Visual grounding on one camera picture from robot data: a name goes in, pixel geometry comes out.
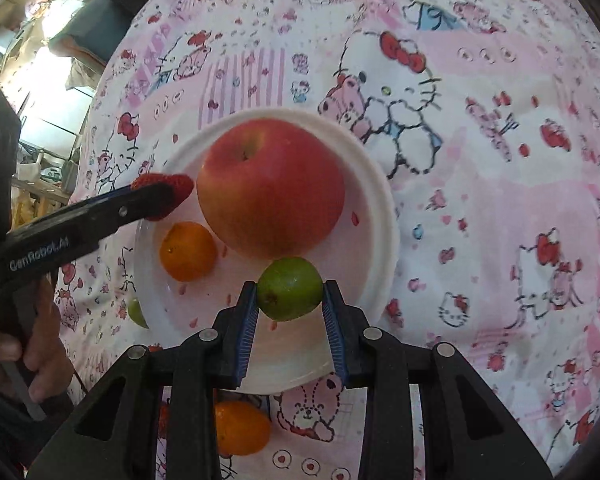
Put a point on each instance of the red strawberry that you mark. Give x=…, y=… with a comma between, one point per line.
x=181, y=187

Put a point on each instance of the pink cartoon printed blanket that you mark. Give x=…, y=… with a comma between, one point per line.
x=480, y=185

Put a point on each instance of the person's left hand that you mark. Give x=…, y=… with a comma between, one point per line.
x=50, y=350

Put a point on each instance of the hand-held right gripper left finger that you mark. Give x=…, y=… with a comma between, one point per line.
x=247, y=332

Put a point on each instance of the orange tangerine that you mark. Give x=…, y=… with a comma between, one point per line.
x=187, y=252
x=242, y=430

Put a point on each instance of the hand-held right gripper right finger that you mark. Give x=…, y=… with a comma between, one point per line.
x=333, y=340

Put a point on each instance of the large red apple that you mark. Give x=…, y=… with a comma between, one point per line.
x=270, y=190

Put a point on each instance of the white round plate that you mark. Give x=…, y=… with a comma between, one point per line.
x=370, y=220

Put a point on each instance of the small green fruit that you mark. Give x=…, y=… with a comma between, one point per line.
x=290, y=290
x=137, y=312

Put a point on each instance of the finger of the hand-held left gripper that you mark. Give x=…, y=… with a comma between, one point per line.
x=125, y=210

